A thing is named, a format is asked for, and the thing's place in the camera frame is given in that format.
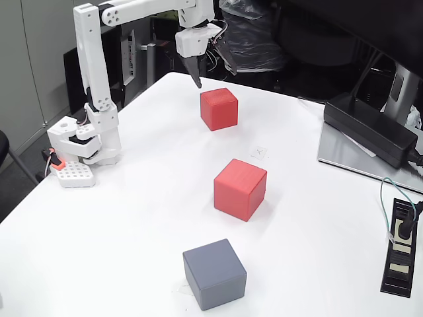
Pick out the red cube block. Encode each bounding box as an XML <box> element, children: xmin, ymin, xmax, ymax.
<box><xmin>200</xmin><ymin>87</ymin><xmax>239</xmax><ymax>132</ymax></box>
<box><xmin>213</xmin><ymin>158</ymin><xmax>268</xmax><ymax>223</ymax></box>

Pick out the grey cube block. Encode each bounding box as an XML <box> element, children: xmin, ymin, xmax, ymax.
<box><xmin>182</xmin><ymin>238</ymin><xmax>248</xmax><ymax>312</ymax></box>

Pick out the plastic wrapped dark bin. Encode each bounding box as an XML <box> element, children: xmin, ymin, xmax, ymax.
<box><xmin>217</xmin><ymin>0</ymin><xmax>287</xmax><ymax>73</ymax></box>

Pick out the green circuit board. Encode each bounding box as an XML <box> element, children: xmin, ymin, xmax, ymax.
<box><xmin>155</xmin><ymin>9</ymin><xmax>181</xmax><ymax>20</ymax></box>

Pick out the black low cabinet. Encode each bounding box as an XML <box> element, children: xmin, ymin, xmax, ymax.
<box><xmin>63</xmin><ymin>31</ymin><xmax>126</xmax><ymax>115</ymax></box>

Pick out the silver monitor stand base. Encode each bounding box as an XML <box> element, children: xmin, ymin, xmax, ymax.
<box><xmin>317</xmin><ymin>122</ymin><xmax>423</xmax><ymax>194</ymax></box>

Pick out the black monitor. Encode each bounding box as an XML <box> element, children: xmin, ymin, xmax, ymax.
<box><xmin>274</xmin><ymin>0</ymin><xmax>423</xmax><ymax>80</ymax></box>

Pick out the white grid table clamp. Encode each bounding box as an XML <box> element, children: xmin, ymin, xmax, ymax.
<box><xmin>49</xmin><ymin>160</ymin><xmax>97</xmax><ymax>189</ymax></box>

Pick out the black power adapter brick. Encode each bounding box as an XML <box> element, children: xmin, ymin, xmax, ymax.
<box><xmin>323</xmin><ymin>92</ymin><xmax>419</xmax><ymax>169</ymax></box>

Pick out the silver monitor stand neck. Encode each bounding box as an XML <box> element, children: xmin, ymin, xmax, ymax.
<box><xmin>383</xmin><ymin>62</ymin><xmax>423</xmax><ymax>126</ymax></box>

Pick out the white crumpled plastic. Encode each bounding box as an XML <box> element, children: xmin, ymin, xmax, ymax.
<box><xmin>404</xmin><ymin>105</ymin><xmax>423</xmax><ymax>129</ymax></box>

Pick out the black office chair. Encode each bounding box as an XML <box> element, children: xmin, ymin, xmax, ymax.
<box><xmin>0</xmin><ymin>129</ymin><xmax>40</xmax><ymax>186</ymax></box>

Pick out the black power plug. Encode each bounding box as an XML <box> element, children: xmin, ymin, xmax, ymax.
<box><xmin>395</xmin><ymin>200</ymin><xmax>423</xmax><ymax>240</ymax></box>

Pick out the black power outlet strip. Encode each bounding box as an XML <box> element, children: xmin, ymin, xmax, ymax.
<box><xmin>379</xmin><ymin>197</ymin><xmax>422</xmax><ymax>297</ymax></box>

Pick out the red white black servo cable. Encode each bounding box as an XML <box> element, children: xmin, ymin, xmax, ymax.
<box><xmin>211</xmin><ymin>20</ymin><xmax>229</xmax><ymax>46</ymax></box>

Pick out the silver metal post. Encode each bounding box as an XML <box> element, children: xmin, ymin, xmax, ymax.
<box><xmin>141</xmin><ymin>42</ymin><xmax>157</xmax><ymax>88</ymax></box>

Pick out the orange cable connector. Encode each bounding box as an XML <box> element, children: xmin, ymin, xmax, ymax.
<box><xmin>42</xmin><ymin>148</ymin><xmax>65</xmax><ymax>171</ymax></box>

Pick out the black adapter cable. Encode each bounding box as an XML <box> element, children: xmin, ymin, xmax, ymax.
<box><xmin>406</xmin><ymin>148</ymin><xmax>423</xmax><ymax>171</ymax></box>

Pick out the thin green cable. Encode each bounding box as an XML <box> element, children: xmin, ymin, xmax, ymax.
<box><xmin>379</xmin><ymin>177</ymin><xmax>417</xmax><ymax>245</ymax></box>

